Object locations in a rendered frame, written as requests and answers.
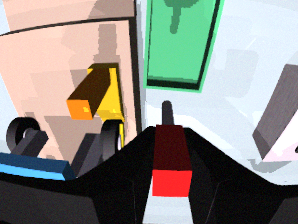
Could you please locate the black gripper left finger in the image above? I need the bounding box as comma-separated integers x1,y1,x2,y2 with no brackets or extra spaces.
0,127,156,224

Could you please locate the green tray floor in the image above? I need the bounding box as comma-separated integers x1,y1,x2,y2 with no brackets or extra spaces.
148,0,216,84

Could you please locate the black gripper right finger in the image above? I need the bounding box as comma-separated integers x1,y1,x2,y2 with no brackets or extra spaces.
184,127,298,224

